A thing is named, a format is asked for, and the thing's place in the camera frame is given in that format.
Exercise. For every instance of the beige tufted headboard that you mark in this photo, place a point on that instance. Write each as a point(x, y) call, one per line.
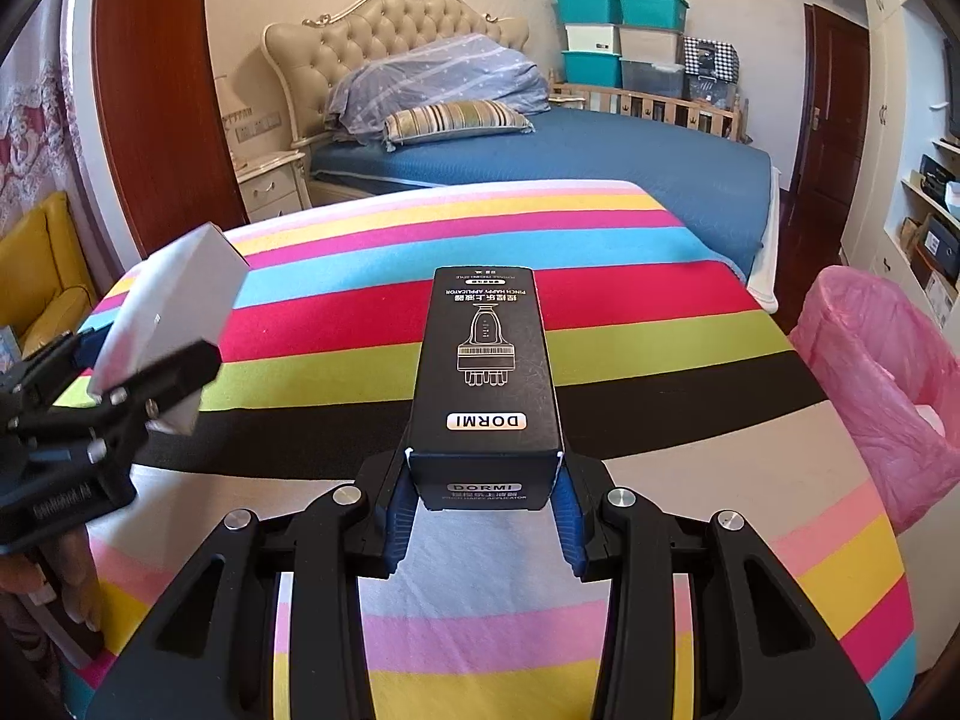
point(352, 37)

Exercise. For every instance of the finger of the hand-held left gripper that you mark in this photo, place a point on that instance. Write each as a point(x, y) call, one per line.
point(60, 356)
point(150, 382)

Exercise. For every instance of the white shelf box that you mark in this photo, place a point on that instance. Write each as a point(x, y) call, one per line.
point(952, 201)

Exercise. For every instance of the rainbow striped tablecloth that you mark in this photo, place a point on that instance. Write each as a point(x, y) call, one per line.
point(675, 330)

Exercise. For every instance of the teal storage box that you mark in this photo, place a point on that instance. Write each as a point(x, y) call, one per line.
point(652, 13)
point(587, 9)
point(592, 70)

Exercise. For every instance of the bed with blue sheet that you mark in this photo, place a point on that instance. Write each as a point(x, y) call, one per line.
point(600, 157)

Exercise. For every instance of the brown cardboard box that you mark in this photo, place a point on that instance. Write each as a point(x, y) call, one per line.
point(910, 234)

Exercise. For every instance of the dark brown room door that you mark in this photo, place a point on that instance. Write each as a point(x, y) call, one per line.
point(825, 142)

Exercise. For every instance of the person's left hand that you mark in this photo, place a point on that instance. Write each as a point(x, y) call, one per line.
point(75, 577)

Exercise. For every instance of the flat shoe box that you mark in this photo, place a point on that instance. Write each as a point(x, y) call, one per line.
point(941, 289)

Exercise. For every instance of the striped pillow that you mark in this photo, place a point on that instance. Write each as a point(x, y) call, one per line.
point(457, 124)

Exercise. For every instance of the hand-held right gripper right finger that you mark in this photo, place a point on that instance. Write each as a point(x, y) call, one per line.
point(566, 525)

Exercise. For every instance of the white built-in wardrobe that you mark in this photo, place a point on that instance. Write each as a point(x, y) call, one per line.
point(885, 90)

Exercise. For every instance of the black shelf device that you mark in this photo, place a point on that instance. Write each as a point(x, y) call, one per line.
point(939, 174)

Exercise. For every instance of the dark shelf box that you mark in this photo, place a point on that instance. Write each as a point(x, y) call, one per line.
point(941, 244)

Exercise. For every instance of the cream nightstand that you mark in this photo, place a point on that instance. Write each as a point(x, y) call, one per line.
point(270, 187)

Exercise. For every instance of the clear grey storage box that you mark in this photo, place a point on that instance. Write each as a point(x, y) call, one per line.
point(652, 80)

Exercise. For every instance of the small white carton box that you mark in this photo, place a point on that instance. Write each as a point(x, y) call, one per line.
point(172, 292)

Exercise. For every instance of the yellow armchair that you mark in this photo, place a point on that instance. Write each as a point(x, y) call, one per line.
point(41, 277)

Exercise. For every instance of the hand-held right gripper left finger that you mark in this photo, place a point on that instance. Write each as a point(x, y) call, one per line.
point(394, 532)

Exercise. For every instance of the lace curtain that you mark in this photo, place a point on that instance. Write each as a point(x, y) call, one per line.
point(37, 127)

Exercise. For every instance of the beige storage box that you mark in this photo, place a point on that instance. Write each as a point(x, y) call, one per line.
point(651, 45)

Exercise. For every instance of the wooden crib rail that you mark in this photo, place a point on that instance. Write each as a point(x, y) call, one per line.
point(652, 109)

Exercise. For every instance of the black television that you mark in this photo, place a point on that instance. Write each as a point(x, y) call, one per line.
point(952, 90)

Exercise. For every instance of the wall switch panel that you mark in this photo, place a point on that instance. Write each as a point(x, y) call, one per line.
point(253, 126)

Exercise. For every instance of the brown wooden door panel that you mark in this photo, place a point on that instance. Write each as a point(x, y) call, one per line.
point(157, 90)

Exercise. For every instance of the long black carton box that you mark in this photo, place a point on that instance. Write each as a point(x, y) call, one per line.
point(487, 360)

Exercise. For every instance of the folded blue-grey duvet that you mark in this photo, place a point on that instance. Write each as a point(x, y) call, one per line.
point(442, 79)

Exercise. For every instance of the black-white checkered bag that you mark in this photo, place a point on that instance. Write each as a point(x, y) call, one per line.
point(710, 58)

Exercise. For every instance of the bin with pink liner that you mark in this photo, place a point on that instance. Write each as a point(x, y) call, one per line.
point(885, 390)

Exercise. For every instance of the white storage box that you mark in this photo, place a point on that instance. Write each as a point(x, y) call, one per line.
point(592, 38)

